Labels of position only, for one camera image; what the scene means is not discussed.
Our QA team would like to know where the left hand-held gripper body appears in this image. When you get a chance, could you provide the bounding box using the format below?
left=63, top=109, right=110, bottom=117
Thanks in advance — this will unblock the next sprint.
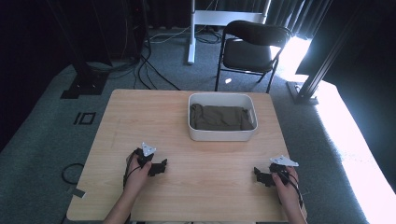
left=133, top=141, right=161, bottom=175

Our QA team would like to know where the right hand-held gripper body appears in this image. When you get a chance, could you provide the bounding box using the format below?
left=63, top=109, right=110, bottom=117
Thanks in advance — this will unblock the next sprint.
left=268, top=154, right=300, bottom=186

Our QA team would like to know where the person's right hand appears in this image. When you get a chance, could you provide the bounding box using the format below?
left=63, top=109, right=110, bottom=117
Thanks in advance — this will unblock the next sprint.
left=271, top=165, right=303, bottom=207

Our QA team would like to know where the person's left hand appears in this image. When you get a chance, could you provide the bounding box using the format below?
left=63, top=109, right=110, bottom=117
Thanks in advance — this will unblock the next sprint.
left=123, top=151, right=154, bottom=198

